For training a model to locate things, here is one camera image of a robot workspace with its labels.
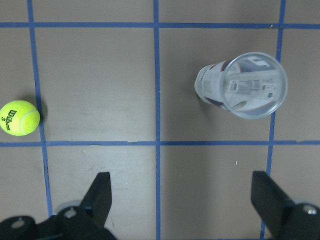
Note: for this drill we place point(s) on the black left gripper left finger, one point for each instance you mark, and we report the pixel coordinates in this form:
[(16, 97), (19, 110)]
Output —
[(85, 221)]

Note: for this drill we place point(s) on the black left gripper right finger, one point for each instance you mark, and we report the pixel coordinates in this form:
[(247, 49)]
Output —
[(284, 217)]

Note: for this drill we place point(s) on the clear tennis ball can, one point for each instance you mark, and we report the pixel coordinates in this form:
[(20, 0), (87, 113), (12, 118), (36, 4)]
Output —
[(251, 86)]

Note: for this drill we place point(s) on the tennis ball upper middle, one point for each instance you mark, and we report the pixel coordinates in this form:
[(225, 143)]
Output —
[(19, 118)]

